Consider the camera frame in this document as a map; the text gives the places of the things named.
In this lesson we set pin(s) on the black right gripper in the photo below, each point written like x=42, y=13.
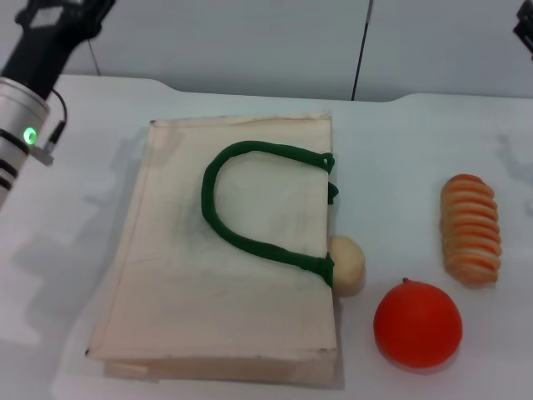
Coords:
x=525, y=29

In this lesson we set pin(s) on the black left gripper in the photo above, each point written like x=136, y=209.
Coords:
x=41, y=46

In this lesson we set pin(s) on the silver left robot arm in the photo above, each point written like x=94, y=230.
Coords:
x=18, y=125

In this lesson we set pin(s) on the striped orange twisted bread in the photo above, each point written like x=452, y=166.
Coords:
x=470, y=229

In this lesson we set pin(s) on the cream round bun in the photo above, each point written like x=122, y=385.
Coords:
x=349, y=266

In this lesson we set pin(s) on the orange fruit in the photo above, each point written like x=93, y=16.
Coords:
x=416, y=325

